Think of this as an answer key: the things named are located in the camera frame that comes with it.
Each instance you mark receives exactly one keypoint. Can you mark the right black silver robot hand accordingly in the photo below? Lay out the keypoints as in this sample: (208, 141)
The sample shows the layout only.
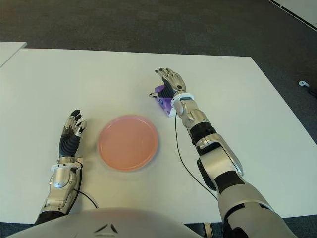
(174, 83)

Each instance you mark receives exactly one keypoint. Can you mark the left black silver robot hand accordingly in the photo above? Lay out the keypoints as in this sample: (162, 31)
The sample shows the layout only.
(69, 146)

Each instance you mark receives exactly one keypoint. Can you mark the purple tissue paper pack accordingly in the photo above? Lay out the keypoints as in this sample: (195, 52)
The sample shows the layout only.
(165, 105)

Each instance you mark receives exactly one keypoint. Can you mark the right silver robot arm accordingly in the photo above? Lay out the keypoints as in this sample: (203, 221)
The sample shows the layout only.
(223, 168)

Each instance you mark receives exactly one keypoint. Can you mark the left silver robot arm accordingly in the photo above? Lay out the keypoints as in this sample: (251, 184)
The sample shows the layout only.
(59, 178)

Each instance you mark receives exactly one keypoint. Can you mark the pink round plate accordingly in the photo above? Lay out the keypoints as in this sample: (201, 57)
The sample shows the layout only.
(127, 143)

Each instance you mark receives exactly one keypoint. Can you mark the silver robot torso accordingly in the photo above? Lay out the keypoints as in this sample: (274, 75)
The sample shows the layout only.
(99, 223)

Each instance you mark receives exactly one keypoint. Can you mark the white side table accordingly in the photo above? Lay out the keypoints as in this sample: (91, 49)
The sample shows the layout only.
(10, 50)

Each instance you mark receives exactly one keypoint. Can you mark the white handheld controller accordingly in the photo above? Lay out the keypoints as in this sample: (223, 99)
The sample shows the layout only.
(304, 83)

